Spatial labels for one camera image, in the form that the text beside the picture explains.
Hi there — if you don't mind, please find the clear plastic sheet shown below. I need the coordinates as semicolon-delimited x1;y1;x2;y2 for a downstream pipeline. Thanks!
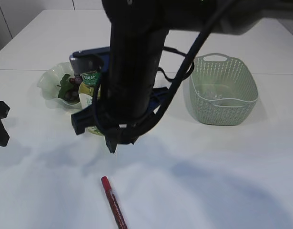
198;88;244;107

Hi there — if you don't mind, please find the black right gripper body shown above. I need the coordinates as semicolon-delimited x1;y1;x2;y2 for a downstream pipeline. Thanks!
91;86;169;145

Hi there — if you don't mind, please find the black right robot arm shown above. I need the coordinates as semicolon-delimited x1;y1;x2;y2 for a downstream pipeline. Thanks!
70;0;293;153

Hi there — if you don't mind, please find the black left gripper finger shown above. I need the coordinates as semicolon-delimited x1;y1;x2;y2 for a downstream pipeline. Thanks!
0;101;10;147

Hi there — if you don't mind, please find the red glitter pen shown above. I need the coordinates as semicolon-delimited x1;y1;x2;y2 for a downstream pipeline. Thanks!
101;176;128;229

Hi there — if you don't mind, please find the green woven plastic basket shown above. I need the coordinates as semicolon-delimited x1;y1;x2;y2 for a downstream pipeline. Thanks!
189;53;259;126

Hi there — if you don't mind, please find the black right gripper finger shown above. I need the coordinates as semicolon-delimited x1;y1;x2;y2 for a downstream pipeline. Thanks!
105;134;120;153
71;107;97;135

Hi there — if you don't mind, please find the yellow tea drink bottle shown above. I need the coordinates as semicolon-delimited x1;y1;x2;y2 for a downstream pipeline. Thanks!
78;71;103;136

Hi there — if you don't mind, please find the purple artificial grape bunch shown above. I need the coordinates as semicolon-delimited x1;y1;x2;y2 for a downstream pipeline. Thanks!
57;74;82;103

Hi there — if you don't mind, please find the green wavy plastic plate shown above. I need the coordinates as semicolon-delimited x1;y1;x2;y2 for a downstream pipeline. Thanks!
37;62;81;110

